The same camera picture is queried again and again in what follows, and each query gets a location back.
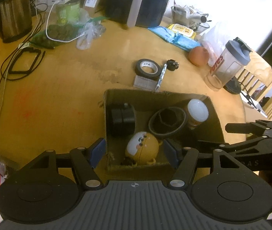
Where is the black electrical tape roll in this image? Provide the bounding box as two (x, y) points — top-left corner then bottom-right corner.
(135, 59), (161, 81)

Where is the clear bin with clutter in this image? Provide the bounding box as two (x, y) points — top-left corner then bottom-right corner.
(171, 4), (211, 34)

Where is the black round plug connector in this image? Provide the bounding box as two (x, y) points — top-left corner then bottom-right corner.
(166, 59), (179, 71)

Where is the black cylinder grey disc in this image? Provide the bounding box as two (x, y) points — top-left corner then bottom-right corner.
(106, 103), (136, 137)

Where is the clear shaker bottle grey lid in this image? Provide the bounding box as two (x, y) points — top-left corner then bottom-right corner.
(204, 37), (252, 90)

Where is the black kettle base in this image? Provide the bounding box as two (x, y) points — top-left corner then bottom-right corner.
(223, 77), (242, 94)

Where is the yellow wet wipes pack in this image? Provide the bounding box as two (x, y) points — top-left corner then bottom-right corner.
(167, 23), (196, 39)

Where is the green snack bag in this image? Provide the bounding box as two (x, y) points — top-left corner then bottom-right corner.
(30, 23), (82, 49)

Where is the brown cardboard box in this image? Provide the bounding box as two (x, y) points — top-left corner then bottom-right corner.
(104, 89), (224, 172)

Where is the clear small plastic box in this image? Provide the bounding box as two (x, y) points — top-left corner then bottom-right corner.
(133, 75), (157, 91)

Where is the orange round fruit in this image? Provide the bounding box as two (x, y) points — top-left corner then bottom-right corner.
(188, 46), (210, 67)

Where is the dark blue air fryer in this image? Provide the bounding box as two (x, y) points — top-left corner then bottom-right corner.
(105, 0), (168, 28)

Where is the clear plastic bag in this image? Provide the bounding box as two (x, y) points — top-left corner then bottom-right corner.
(76, 16), (107, 50)

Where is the blue wet wipes pack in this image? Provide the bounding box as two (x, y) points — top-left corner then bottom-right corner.
(148, 26), (176, 43)

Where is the marbled white pen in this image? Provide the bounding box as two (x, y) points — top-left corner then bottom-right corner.
(155, 63), (168, 91)

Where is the white plastic jar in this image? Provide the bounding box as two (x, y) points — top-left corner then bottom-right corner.
(187, 99), (209, 129)

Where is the black rectangular gasket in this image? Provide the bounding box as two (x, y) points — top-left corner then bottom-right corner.
(8, 47), (45, 75)

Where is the white charging cable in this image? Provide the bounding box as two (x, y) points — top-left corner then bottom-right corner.
(45, 0), (86, 43)

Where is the steel electric kettle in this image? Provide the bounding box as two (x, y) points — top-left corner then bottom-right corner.
(0, 0), (32, 43)

